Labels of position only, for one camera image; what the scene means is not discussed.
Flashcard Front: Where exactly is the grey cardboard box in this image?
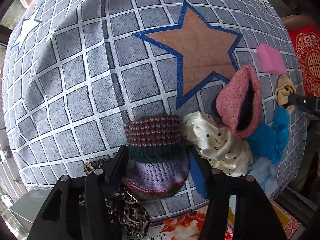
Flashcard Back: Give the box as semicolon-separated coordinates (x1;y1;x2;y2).
9;189;59;230

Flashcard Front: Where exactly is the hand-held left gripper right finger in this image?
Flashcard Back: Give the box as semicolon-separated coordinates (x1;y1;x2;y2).
187;150;288;240

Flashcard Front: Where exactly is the red patterned box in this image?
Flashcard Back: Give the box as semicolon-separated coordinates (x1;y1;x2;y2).
269;197;307;240

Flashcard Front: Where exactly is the pink sponge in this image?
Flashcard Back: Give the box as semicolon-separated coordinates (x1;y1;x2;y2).
256;44;287;75

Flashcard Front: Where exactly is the orange printed flat box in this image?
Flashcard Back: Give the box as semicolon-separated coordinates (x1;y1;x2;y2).
149;209;232;240

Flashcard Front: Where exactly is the light blue fluffy slipper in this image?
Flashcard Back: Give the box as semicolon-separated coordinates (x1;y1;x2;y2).
247;159;278;194

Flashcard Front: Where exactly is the pink knit hat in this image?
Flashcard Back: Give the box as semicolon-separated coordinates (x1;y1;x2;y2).
215;65;262;138

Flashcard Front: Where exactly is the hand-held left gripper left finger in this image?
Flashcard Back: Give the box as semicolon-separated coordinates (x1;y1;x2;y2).
27;144;130;240

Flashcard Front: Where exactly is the beige cloth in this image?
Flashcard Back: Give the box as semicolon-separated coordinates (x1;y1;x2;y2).
275;74;297;115

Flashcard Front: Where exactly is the grey checked star blanket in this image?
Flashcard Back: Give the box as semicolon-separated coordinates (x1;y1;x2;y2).
1;0;308;222

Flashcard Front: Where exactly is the striped purple knit hat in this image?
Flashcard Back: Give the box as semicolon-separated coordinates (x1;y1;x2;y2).
124;115;190;200

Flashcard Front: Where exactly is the bright blue fuzzy cloth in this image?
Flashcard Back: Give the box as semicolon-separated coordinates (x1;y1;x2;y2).
246;109;290;165

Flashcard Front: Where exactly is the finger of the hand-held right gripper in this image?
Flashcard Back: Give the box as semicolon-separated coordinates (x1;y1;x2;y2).
286;93;320;118

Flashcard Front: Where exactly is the red patterned cloth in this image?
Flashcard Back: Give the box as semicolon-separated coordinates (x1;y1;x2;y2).
289;26;320;98

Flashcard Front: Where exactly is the white polka dot satin cloth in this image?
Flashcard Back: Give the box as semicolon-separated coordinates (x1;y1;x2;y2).
182;111;253;178

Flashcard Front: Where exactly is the leopard print cloth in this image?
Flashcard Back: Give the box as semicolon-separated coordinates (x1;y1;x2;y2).
79;159;150;238

